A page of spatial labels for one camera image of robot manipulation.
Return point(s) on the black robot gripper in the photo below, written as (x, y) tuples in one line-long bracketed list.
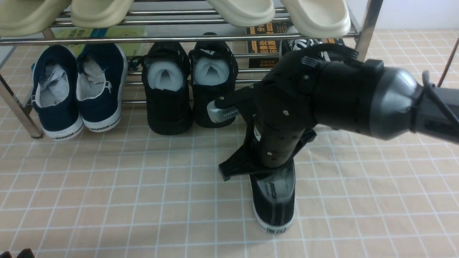
[(278, 117)]

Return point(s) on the black canvas lace shoe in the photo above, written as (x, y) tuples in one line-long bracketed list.
[(273, 198), (289, 45)]

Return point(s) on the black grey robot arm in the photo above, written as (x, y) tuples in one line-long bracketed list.
[(326, 85)]

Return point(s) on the silver metal shoe rack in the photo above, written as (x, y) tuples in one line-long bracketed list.
[(361, 33)]

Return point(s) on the black mesh sneaker right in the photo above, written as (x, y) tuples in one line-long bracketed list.
[(214, 70)]

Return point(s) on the black mesh sneaker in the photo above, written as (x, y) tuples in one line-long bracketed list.
[(165, 72), (214, 70)]

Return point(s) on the black yellow printed box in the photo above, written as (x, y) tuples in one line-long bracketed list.
[(264, 46)]

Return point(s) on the black mesh sneaker left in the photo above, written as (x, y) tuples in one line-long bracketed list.
[(165, 72)]

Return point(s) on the cream slipper far right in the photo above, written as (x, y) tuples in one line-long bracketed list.
[(320, 19)]

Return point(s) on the cream slipper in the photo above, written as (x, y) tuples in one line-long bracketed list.
[(244, 13), (320, 19)]

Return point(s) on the green yellow book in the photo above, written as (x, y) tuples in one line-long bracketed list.
[(130, 49)]

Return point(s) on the navy canvas shoe right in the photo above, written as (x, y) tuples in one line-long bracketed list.
[(102, 72)]

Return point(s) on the navy canvas shoe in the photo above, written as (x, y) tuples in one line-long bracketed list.
[(102, 72), (54, 93)]

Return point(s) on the navy canvas shoe left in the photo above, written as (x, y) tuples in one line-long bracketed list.
[(54, 93)]

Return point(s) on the dark brown object corner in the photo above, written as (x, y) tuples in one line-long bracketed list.
[(26, 253)]

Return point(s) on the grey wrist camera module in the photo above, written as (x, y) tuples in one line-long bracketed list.
[(218, 115)]

